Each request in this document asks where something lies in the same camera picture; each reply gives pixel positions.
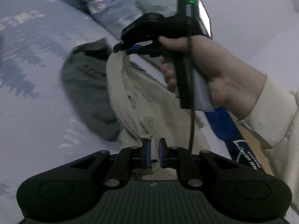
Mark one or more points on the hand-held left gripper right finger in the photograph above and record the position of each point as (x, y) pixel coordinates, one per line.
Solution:
(161, 155)

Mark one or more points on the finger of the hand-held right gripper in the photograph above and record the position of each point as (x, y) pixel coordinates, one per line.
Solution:
(135, 50)
(120, 46)

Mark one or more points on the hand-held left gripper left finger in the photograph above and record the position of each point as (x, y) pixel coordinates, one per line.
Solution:
(147, 154)

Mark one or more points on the beige pants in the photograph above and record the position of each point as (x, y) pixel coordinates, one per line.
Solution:
(144, 102)

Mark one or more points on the dark green garment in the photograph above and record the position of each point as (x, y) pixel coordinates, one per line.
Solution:
(93, 98)

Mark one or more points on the person's right forearm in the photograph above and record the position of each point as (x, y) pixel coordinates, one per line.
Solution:
(268, 107)

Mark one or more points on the person's right hand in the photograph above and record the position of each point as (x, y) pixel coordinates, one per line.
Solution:
(217, 70)

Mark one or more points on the pale teal blanket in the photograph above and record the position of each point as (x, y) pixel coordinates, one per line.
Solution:
(151, 2)

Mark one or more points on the blue printed duvet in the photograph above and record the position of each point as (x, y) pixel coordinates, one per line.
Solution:
(105, 2)

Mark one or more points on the bright blue cloth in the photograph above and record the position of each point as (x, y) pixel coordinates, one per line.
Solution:
(222, 126)

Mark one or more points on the navy printed pillow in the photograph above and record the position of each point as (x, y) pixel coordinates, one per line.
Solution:
(243, 149)

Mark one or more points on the pale blue printed bed sheet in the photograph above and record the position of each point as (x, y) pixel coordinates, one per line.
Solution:
(35, 74)

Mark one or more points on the person's cream sweater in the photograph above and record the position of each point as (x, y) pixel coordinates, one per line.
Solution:
(287, 172)

